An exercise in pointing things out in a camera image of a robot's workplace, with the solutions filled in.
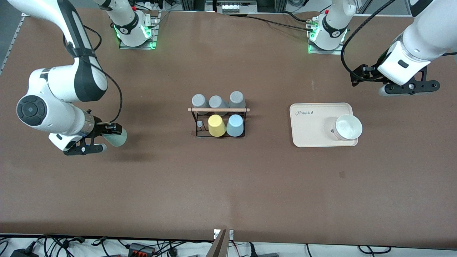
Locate pale green cup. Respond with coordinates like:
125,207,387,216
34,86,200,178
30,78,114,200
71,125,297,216
103,127,128,147

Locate light blue cup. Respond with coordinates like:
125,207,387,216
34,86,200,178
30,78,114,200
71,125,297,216
226,114,245,137

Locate white bowl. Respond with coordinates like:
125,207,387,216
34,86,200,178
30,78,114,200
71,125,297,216
333,114,363,141

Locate beige tray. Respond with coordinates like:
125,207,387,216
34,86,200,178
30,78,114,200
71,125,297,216
290,103,358,148

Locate grey cup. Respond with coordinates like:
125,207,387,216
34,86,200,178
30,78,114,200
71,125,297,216
228,91,246,109
192,94,209,115
209,95,230,115

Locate yellow cup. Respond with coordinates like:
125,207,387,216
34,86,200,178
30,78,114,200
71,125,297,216
208,114,227,137

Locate black power strip orange switches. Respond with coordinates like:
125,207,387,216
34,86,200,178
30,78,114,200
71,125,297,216
127,243,156,256

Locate black power adapter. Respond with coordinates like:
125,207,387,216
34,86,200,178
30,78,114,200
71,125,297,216
10,247,40,257

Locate white socket strip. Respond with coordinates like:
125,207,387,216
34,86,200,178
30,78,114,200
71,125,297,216
216,0,258,15

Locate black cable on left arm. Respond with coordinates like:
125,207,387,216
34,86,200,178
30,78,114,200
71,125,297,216
340,0,397,81

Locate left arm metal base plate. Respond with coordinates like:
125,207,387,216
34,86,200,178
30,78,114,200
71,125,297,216
308,42,346,55

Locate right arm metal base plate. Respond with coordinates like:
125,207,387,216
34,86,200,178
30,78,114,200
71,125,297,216
119,11,159,50

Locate black cable across table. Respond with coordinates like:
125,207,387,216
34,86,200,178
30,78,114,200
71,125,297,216
246,14,316,32

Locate black wire cup rack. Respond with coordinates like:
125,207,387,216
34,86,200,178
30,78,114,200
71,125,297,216
188,106,250,138

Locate aluminium table rail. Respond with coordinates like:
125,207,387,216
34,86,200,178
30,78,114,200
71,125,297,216
0,12,27,75

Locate grey camera stand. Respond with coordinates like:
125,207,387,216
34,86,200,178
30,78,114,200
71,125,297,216
205,229,229,257

